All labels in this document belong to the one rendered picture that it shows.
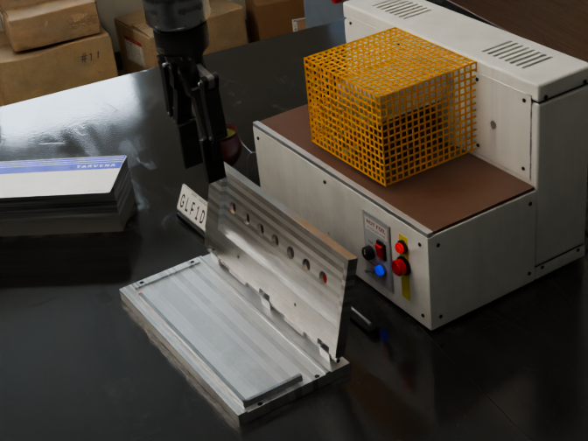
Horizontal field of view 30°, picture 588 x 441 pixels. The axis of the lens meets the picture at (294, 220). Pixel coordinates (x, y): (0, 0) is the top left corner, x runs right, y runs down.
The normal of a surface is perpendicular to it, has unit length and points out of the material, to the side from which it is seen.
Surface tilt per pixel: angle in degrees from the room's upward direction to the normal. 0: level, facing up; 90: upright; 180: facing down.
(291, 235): 77
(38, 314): 0
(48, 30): 90
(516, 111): 90
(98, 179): 0
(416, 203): 0
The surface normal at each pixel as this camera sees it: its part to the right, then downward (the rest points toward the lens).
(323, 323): -0.84, 0.14
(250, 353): -0.10, -0.85
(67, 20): 0.37, 0.42
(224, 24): 0.56, 0.29
